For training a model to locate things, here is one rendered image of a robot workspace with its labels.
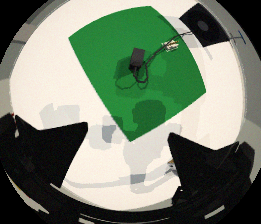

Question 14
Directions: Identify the green circuit board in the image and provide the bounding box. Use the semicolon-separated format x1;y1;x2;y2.
69;6;206;142

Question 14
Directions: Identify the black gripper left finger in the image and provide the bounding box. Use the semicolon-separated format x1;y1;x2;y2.
15;116;89;188

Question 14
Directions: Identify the black cable with plug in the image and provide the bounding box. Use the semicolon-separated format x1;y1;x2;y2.
129;33;184;83

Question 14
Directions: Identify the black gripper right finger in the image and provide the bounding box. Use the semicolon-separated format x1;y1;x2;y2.
167;132;240;199

